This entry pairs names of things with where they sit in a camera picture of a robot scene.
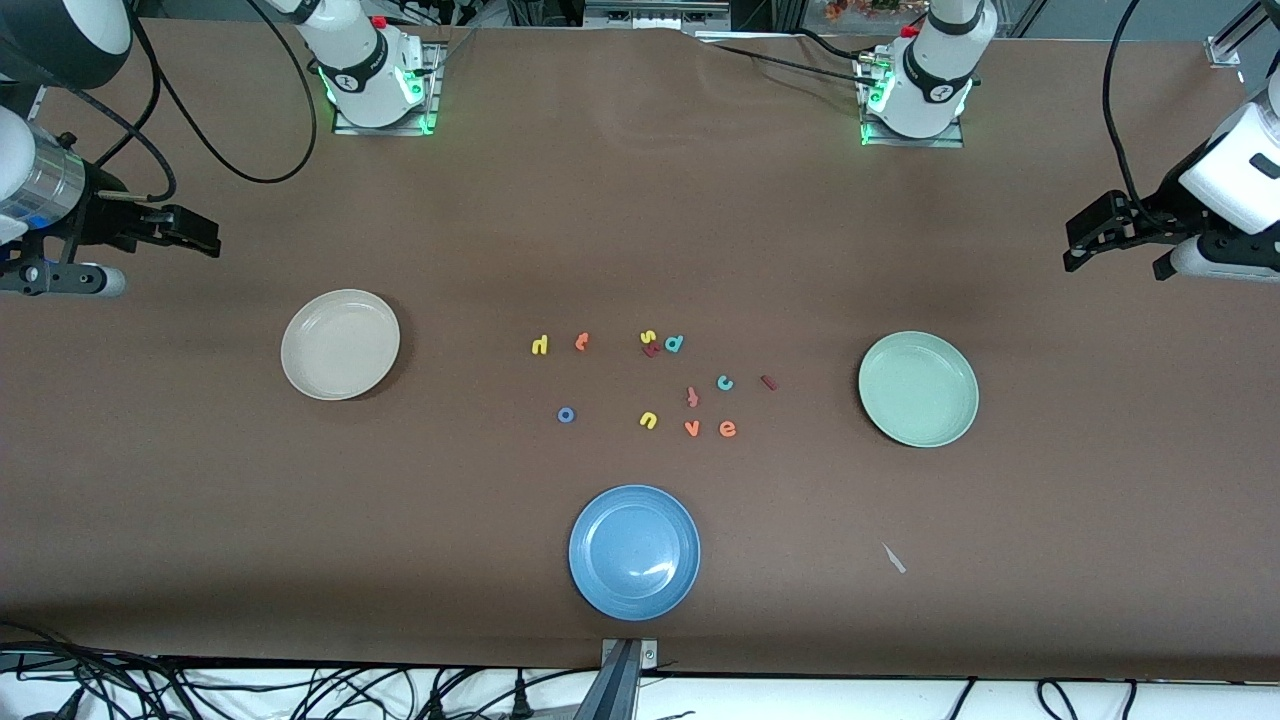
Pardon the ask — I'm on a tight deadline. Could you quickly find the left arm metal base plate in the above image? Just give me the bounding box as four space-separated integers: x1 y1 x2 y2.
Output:
860 55 966 149

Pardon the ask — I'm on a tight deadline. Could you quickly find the beige brown plate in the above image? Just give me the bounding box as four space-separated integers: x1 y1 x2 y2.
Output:
280 289 402 402

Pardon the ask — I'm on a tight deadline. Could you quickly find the short black table cable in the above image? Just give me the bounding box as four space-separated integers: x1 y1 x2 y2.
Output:
790 28 871 61

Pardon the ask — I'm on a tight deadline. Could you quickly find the brown table cover sheet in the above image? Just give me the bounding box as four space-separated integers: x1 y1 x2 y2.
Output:
0 18 1280 683

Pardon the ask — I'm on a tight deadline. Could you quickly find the pale green plate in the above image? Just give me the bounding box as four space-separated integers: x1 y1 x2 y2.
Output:
857 331 980 448

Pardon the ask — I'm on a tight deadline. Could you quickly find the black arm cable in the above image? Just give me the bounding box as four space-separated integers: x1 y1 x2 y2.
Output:
1102 0 1166 226
60 0 319 204

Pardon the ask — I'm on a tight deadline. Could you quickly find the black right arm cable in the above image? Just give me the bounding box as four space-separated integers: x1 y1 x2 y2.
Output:
60 0 319 204

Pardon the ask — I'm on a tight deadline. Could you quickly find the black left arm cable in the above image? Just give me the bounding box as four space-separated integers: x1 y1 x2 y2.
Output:
1102 0 1166 226

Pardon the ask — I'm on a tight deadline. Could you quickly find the grey metal box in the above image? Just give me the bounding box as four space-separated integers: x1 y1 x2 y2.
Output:
585 0 731 31

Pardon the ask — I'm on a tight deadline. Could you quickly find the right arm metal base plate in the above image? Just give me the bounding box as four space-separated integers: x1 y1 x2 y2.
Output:
333 40 443 137

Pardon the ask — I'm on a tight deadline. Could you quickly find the blue plate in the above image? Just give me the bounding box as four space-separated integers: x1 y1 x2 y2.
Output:
568 484 702 622

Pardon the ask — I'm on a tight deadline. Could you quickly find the long black table cable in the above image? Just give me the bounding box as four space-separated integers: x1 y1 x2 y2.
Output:
715 43 881 89

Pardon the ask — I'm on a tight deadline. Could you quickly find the aluminium frame rail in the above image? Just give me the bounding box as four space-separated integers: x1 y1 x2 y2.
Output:
1205 0 1280 69

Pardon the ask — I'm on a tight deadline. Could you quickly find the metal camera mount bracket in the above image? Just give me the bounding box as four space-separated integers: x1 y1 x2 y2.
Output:
590 638 661 720

